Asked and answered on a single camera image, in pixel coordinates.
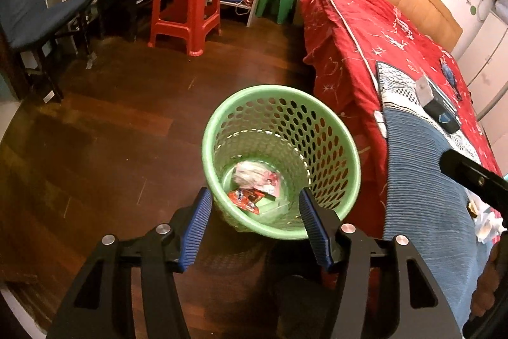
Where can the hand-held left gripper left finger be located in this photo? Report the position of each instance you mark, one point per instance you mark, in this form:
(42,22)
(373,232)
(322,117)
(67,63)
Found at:
(194,227)

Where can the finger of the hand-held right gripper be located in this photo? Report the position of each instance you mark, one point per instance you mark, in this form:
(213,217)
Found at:
(468,174)

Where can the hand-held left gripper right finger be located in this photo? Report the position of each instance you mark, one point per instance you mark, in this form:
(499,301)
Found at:
(313,227)

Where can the green perforated plastic basket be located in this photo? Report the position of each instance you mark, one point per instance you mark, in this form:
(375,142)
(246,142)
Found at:
(278,232)

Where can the white tissue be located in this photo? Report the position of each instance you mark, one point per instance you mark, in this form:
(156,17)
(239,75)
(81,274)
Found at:
(490,224)

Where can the person's right hand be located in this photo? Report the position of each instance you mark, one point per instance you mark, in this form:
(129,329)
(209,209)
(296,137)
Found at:
(482,291)

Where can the clear plastic wrapper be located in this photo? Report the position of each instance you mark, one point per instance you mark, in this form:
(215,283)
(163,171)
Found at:
(276,208)

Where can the blue ribbed patterned blanket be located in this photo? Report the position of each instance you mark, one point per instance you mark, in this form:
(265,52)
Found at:
(420,204)

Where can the red snack wrapper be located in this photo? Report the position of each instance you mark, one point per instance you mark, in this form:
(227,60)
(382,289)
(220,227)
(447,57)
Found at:
(244,199)

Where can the black box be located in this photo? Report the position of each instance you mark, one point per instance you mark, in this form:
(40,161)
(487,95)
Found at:
(442,112)

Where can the white and pink wrapper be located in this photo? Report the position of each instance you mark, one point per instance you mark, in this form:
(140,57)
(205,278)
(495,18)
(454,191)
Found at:
(254,174)

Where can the small grey box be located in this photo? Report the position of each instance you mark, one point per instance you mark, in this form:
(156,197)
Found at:
(423,88)

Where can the small blue object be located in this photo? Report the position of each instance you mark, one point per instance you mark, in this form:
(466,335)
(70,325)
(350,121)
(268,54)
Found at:
(451,79)

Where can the white wardrobe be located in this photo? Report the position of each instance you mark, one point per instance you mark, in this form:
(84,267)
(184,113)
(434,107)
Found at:
(488,57)

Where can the red embroidered bedspread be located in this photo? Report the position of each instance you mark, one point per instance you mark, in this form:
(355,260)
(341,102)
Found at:
(357,45)

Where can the small white paper scrap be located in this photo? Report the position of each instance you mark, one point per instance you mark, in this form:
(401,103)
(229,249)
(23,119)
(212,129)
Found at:
(91,61)

